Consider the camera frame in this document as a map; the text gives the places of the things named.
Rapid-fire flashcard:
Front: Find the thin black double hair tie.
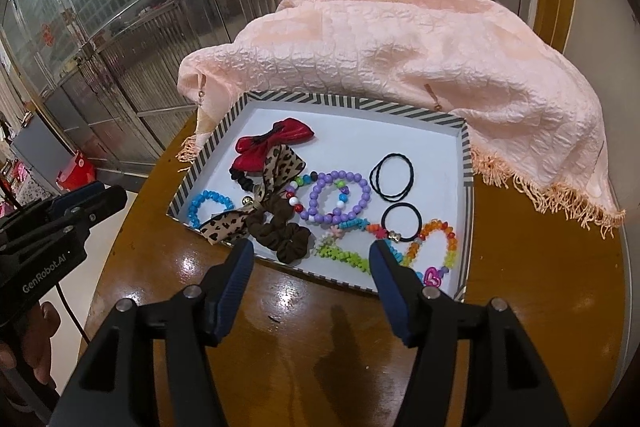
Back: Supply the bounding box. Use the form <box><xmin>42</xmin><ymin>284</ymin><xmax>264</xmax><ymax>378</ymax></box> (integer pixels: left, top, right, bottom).
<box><xmin>369</xmin><ymin>151</ymin><xmax>415</xmax><ymax>202</ymax></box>

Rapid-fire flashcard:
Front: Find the leopard print hair bow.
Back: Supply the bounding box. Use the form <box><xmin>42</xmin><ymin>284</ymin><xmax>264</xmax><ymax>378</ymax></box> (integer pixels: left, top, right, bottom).
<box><xmin>200</xmin><ymin>144</ymin><xmax>307</xmax><ymax>244</ymax></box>

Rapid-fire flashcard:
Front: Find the pink fringed cloth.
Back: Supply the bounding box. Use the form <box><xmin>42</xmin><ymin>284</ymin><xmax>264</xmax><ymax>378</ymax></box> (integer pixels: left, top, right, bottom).
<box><xmin>176</xmin><ymin>0</ymin><xmax>627</xmax><ymax>242</ymax></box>

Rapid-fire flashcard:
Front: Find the purple beaded bracelet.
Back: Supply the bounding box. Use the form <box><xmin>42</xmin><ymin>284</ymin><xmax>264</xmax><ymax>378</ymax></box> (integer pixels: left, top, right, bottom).
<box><xmin>306</xmin><ymin>170</ymin><xmax>372</xmax><ymax>225</ymax></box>

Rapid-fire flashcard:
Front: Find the metal glass-block door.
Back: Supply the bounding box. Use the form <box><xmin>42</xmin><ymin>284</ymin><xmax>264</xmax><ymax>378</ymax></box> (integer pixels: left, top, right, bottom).
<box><xmin>0</xmin><ymin>0</ymin><xmax>531</xmax><ymax>188</ymax></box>

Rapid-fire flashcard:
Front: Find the black cable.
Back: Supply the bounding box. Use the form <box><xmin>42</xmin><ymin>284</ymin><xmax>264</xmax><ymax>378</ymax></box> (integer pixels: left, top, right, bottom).
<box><xmin>56</xmin><ymin>284</ymin><xmax>90</xmax><ymax>345</ymax></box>

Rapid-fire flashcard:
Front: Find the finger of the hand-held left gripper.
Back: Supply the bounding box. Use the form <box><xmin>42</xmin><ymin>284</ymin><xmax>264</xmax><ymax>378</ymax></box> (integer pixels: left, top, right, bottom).
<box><xmin>50</xmin><ymin>181</ymin><xmax>106</xmax><ymax>210</ymax></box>
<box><xmin>75</xmin><ymin>186</ymin><xmax>127</xmax><ymax>233</ymax></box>

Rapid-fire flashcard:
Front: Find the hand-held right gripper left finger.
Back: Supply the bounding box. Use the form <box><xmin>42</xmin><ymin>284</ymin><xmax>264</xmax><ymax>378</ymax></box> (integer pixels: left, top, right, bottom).
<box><xmin>47</xmin><ymin>238</ymin><xmax>255</xmax><ymax>427</ymax></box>

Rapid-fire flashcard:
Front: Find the red hair bow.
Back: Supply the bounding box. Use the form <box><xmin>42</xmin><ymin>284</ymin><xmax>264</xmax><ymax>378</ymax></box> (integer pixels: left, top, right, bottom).
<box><xmin>235</xmin><ymin>118</ymin><xmax>317</xmax><ymax>172</ymax></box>

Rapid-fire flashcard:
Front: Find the translucent bracelet with hearts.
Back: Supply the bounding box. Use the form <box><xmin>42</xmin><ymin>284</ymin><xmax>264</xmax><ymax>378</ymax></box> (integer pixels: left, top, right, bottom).
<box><xmin>400</xmin><ymin>218</ymin><xmax>460</xmax><ymax>289</ymax></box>

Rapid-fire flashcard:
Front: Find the black scrunchie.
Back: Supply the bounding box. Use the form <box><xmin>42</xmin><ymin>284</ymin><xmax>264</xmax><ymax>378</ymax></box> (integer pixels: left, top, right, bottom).
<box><xmin>230</xmin><ymin>167</ymin><xmax>261</xmax><ymax>192</ymax></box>

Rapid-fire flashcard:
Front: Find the brown scrunchie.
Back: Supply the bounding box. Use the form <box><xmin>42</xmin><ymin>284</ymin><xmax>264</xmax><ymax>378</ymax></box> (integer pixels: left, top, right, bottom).
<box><xmin>245</xmin><ymin>199</ymin><xmax>313</xmax><ymax>265</ymax></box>

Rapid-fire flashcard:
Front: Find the multicolour round bead bracelet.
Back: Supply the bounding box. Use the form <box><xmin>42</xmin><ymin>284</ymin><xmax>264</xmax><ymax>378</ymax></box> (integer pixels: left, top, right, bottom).
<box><xmin>284</xmin><ymin>171</ymin><xmax>351</xmax><ymax>214</ymax></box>

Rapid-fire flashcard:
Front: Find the flower bead necklace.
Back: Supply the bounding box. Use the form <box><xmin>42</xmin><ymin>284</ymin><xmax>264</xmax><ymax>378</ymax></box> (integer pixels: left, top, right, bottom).
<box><xmin>315</xmin><ymin>217</ymin><xmax>406</xmax><ymax>275</ymax></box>

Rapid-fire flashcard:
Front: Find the person's left hand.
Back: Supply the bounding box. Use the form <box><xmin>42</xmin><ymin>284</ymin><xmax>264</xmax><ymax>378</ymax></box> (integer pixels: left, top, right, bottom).
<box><xmin>32</xmin><ymin>301</ymin><xmax>63</xmax><ymax>387</ymax></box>

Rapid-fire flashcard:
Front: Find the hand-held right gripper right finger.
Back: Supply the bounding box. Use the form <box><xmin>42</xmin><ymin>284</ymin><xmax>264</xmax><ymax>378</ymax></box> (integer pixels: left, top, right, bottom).
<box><xmin>368</xmin><ymin>239</ymin><xmax>571</xmax><ymax>427</ymax></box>

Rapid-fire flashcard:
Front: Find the black hair tie with charm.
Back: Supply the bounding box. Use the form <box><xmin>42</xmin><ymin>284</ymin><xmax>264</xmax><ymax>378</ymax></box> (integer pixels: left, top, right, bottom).
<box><xmin>381</xmin><ymin>203</ymin><xmax>425</xmax><ymax>244</ymax></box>

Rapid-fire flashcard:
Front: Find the red bag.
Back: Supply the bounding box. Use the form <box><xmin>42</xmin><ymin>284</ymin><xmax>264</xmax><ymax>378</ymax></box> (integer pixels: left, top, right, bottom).
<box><xmin>56</xmin><ymin>150</ymin><xmax>96</xmax><ymax>190</ymax></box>

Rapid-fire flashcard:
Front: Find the blue beaded bracelet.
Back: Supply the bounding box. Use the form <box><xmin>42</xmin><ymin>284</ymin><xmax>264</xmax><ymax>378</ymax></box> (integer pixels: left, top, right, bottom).
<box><xmin>187</xmin><ymin>189</ymin><xmax>236</xmax><ymax>228</ymax></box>

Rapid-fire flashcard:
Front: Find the striped cardboard tray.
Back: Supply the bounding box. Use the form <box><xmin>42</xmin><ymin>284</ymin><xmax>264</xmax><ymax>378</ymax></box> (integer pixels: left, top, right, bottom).
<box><xmin>166</xmin><ymin>91</ymin><xmax>475</xmax><ymax>303</ymax></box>

